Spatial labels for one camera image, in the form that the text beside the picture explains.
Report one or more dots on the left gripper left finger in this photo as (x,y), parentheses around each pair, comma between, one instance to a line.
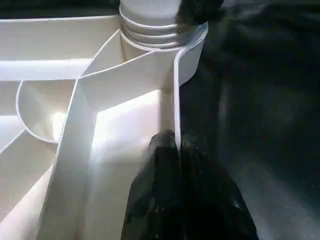
(155,200)

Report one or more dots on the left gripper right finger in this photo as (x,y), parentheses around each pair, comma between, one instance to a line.
(212,205)

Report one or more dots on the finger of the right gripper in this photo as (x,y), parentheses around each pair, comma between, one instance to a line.
(200,10)

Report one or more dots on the white plastic table leg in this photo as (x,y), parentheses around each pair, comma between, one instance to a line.
(150,20)

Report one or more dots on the white plastic table top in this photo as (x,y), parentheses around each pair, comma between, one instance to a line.
(75,130)

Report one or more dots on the black mat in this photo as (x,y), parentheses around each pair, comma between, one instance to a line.
(260,125)

